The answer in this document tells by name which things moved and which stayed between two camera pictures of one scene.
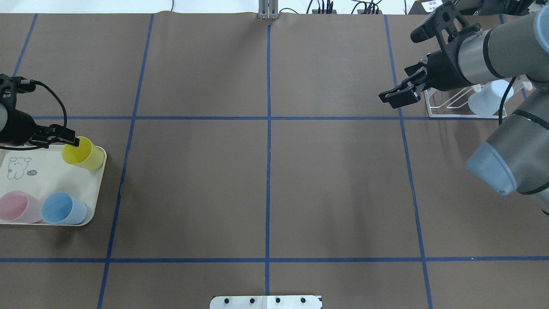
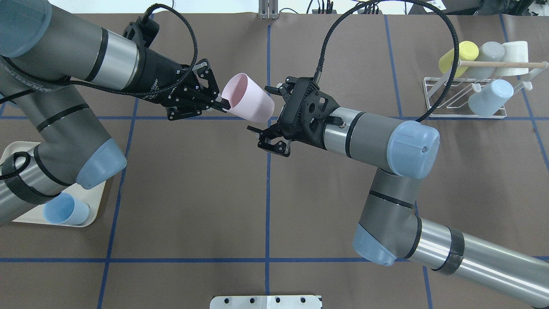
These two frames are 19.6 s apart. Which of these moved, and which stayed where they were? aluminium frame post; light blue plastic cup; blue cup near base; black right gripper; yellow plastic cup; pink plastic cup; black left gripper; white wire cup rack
Moved: pink plastic cup; black right gripper; black left gripper; yellow plastic cup
Stayed: light blue plastic cup; white wire cup rack; aluminium frame post; blue cup near base
